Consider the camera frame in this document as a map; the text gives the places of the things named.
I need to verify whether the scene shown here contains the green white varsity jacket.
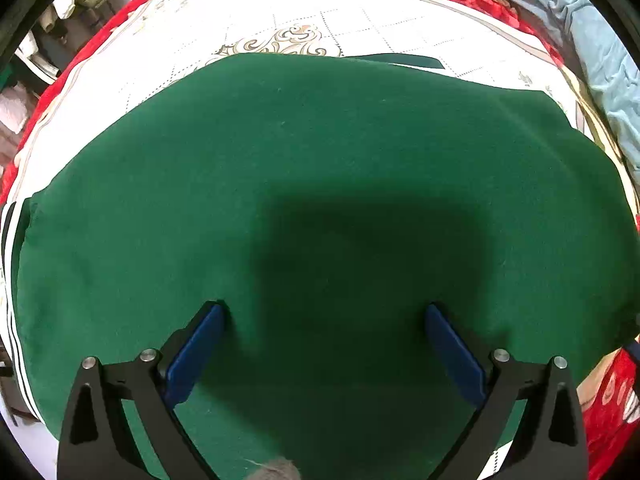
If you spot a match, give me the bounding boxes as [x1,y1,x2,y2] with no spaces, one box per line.
[10,54,639,479]

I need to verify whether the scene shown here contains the hanging clothes in wardrobe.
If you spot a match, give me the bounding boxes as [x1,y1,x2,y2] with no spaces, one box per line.
[1,0,115,96]

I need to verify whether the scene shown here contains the red floral blanket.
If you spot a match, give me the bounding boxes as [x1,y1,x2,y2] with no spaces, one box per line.
[1,0,639,479]

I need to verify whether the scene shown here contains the light blue garment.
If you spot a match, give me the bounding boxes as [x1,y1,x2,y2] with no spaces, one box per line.
[509,0,639,182]

